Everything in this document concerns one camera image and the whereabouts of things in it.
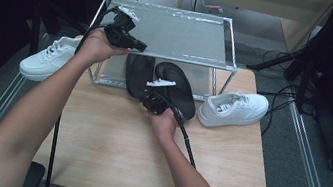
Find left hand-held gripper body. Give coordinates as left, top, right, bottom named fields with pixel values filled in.
left=101, top=2, right=143, bottom=51

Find black floor cables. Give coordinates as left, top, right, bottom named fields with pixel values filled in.
left=250, top=47, right=326, bottom=145

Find person's left hand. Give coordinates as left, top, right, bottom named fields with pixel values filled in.
left=73, top=24, right=133, bottom=72

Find right hand-held gripper cable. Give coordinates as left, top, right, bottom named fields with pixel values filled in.
left=143, top=91, right=207, bottom=169

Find left hand-held gripper cable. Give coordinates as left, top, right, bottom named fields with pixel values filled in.
left=43, top=0, right=125, bottom=187

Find red flat object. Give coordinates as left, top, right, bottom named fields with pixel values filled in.
left=201, top=0, right=226, bottom=16

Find hand-held gripper cable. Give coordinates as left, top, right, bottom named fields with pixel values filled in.
left=43, top=0, right=125, bottom=187
left=143, top=91, right=207, bottom=169

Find black slipper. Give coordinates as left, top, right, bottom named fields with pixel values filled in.
left=146, top=59, right=204, bottom=123
left=121, top=52, right=158, bottom=101

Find black stand leg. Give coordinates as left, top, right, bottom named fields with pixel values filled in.
left=244, top=42, right=307, bottom=78

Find person's right hand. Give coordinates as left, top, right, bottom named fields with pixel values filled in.
left=142, top=106, right=183, bottom=147

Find person's left leg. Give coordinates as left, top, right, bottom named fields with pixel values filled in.
left=21, top=160, right=47, bottom=187

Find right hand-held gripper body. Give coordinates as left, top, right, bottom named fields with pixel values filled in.
left=138, top=75, right=178, bottom=118

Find metal shoe rack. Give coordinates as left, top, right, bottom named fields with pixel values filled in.
left=73, top=0, right=246, bottom=107

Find white sneaker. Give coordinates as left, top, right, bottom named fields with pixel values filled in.
left=17, top=26, right=85, bottom=88
left=195, top=84, right=271, bottom=136

